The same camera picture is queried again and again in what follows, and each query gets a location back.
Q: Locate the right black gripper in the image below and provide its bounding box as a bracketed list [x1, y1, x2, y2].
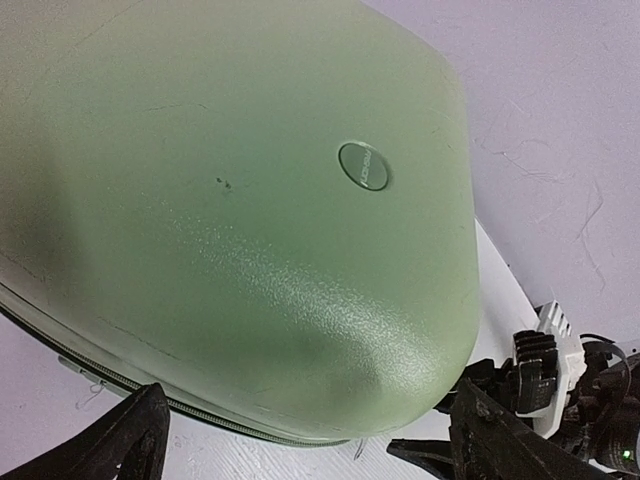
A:
[550, 334, 639, 475]

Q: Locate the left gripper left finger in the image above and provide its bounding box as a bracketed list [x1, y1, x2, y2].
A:
[1, 383, 170, 479]

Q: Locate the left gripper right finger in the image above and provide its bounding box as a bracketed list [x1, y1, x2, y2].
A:
[449, 380, 612, 480]

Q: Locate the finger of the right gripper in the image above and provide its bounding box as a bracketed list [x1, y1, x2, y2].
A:
[387, 439, 454, 473]

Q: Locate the green hard-shell suitcase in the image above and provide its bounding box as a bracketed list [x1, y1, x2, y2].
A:
[1, 1, 480, 446]

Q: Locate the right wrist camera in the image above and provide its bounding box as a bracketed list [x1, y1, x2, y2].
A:
[510, 301, 586, 439]

